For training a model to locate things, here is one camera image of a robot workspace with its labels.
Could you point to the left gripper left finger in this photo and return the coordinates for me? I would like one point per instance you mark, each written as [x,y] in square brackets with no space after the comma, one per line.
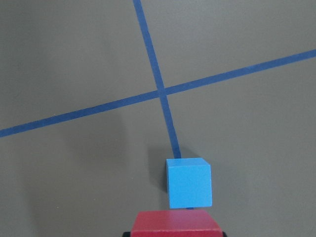
[126,234]

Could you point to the red block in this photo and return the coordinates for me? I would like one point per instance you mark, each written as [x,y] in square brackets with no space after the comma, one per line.
[175,223]

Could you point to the blue block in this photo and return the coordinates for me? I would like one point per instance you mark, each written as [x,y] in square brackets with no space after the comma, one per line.
[189,183]

